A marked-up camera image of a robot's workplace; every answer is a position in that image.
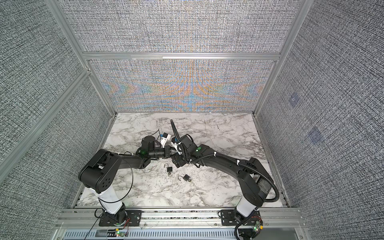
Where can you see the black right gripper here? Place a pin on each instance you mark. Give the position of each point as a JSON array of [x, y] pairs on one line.
[[177, 161]]

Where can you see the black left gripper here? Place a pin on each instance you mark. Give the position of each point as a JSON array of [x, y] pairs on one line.
[[167, 152]]

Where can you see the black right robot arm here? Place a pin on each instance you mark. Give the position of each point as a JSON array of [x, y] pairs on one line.
[[189, 147]]

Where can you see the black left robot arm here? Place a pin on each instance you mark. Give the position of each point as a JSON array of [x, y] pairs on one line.
[[88, 173]]

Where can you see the black padlock with key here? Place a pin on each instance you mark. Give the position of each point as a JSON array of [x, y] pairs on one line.
[[168, 169]]

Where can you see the black padlock lying flat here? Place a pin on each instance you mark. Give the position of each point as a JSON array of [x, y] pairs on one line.
[[186, 178]]

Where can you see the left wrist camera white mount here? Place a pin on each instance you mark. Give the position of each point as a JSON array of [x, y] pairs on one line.
[[164, 138]]

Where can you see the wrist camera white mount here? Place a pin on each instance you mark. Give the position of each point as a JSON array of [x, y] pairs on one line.
[[164, 138], [176, 145]]

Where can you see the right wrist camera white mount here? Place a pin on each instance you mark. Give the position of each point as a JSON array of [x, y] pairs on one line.
[[176, 145]]

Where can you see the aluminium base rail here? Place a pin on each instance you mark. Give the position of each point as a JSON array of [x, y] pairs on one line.
[[175, 223]]

